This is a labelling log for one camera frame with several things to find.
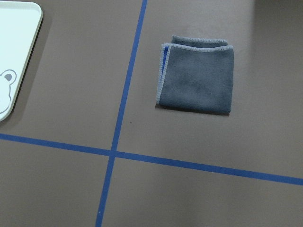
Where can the cream bear tray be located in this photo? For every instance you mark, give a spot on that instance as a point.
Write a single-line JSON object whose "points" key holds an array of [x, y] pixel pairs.
{"points": [[19, 26]]}

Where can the folded grey cloth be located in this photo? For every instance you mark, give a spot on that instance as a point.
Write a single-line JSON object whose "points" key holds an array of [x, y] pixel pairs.
{"points": [[196, 74]]}

